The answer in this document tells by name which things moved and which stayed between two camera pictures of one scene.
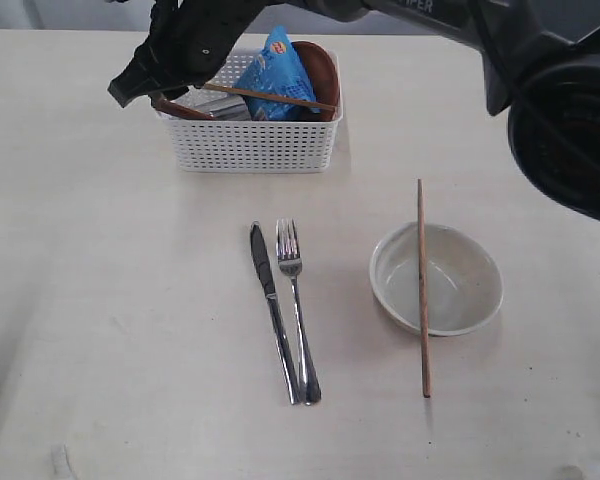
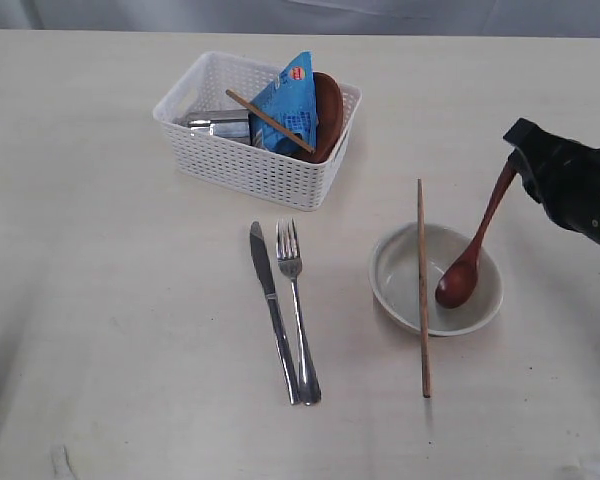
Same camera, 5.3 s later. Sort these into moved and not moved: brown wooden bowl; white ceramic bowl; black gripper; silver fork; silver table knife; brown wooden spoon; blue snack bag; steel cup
Moved: steel cup; brown wooden bowl; blue snack bag; black gripper; brown wooden spoon
Not moved: white ceramic bowl; silver table knife; silver fork
